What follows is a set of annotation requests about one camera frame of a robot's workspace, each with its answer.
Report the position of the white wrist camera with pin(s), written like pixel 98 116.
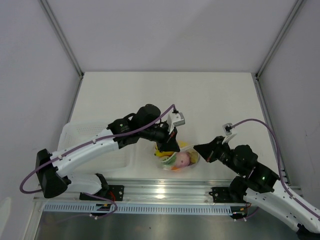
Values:
pixel 229 131
pixel 175 119

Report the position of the white plastic basket tray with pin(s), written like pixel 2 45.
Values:
pixel 98 156

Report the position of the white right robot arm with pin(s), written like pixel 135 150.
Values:
pixel 257 184

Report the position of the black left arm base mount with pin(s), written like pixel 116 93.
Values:
pixel 110 192

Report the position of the right aluminium frame post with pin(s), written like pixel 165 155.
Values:
pixel 280 36

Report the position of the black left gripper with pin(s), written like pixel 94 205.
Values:
pixel 170 145

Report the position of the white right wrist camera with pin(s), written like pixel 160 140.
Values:
pixel 229 131

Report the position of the pink peach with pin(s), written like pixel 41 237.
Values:
pixel 183 159

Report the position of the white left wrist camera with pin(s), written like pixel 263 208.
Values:
pixel 175 119

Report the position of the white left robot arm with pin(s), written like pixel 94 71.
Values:
pixel 54 170

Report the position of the yellow banana bunch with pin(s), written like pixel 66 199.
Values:
pixel 184 146

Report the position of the aluminium table edge rail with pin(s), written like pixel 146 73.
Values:
pixel 167 192

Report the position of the orange fruit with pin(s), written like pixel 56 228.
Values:
pixel 178 169

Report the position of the white slotted cable duct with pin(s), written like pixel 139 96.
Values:
pixel 219 210

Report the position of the aluminium frame post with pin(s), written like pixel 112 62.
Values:
pixel 280 36
pixel 55 25

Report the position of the clear polka dot zip bag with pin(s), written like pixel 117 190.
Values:
pixel 195 157

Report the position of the left aluminium frame post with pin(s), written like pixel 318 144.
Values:
pixel 55 25

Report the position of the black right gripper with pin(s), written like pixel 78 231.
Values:
pixel 208 150

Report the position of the white radish with leaves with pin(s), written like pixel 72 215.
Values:
pixel 168 161

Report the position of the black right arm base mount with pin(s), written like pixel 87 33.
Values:
pixel 234 193

